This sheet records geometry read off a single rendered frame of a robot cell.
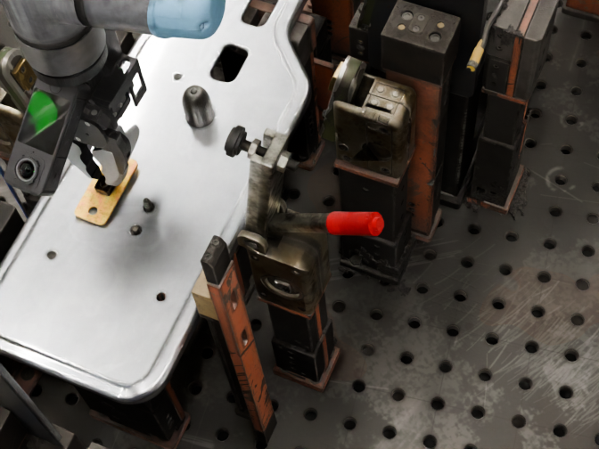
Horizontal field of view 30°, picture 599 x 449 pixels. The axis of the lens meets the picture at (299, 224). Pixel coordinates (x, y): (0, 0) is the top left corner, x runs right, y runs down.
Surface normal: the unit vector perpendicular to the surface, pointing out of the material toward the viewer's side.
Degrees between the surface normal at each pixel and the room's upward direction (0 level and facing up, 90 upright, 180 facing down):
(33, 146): 31
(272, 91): 0
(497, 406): 0
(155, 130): 0
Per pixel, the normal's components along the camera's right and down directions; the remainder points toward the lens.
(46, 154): -0.29, 0.00
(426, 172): -0.40, 0.82
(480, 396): -0.07, -0.47
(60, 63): 0.13, 0.87
